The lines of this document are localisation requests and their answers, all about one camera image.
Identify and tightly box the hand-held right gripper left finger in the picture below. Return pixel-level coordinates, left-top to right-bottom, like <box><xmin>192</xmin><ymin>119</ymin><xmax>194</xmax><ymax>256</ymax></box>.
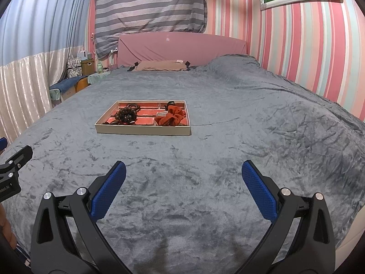
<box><xmin>30</xmin><ymin>161</ymin><xmax>127</xmax><ymax>274</ymax></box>

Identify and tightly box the cardboard box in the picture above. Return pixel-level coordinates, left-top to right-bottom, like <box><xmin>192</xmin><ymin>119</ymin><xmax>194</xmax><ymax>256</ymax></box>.
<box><xmin>81</xmin><ymin>59</ymin><xmax>95</xmax><ymax>76</ymax></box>

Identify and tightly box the brown wooden bead bracelet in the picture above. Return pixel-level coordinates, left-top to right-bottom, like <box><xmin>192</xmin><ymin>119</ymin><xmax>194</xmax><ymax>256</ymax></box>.
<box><xmin>113</xmin><ymin>105</ymin><xmax>138</xmax><ymax>124</ymax></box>

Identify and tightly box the person's left hand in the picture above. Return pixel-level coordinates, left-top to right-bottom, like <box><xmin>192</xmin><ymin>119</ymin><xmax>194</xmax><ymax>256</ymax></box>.
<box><xmin>0</xmin><ymin>205</ymin><xmax>18</xmax><ymax>249</ymax></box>

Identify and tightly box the white and blue curtain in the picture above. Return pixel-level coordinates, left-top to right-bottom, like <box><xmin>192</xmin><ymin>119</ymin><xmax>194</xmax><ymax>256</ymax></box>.
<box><xmin>0</xmin><ymin>0</ymin><xmax>96</xmax><ymax>145</ymax></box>

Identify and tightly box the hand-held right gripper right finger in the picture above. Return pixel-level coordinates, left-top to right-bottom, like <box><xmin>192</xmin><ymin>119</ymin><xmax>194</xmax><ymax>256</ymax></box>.
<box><xmin>235</xmin><ymin>160</ymin><xmax>337</xmax><ymax>274</ymax></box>

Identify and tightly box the grey striped hanging sheet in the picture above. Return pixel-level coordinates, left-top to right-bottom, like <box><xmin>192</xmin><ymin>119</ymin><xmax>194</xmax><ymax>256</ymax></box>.
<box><xmin>94</xmin><ymin>0</ymin><xmax>209</xmax><ymax>61</ymax></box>

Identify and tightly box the beige pillow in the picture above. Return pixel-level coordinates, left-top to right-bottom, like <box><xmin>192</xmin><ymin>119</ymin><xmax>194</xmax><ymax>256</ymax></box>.
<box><xmin>133</xmin><ymin>60</ymin><xmax>190</xmax><ymax>72</ymax></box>

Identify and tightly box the pink headboard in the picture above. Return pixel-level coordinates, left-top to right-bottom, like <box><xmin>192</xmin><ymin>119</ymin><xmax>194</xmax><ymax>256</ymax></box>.
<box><xmin>117</xmin><ymin>32</ymin><xmax>247</xmax><ymax>68</ymax></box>

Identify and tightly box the blue folded cloth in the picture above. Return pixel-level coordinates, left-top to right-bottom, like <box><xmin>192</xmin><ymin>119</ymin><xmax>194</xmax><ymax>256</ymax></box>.
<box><xmin>50</xmin><ymin>76</ymin><xmax>84</xmax><ymax>91</ymax></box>

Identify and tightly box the white floral bag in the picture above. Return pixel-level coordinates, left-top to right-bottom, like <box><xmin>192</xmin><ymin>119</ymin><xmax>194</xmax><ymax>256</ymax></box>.
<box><xmin>67</xmin><ymin>56</ymin><xmax>83</xmax><ymax>78</ymax></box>

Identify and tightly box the orange scrunchie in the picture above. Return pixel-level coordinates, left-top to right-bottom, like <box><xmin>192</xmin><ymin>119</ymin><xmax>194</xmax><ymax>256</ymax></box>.
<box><xmin>154</xmin><ymin>105</ymin><xmax>187</xmax><ymax>127</ymax></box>

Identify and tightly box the white jewelry tray red lining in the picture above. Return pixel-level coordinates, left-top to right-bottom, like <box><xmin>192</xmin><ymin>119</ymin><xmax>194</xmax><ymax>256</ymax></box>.
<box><xmin>95</xmin><ymin>100</ymin><xmax>192</xmax><ymax>136</ymax></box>

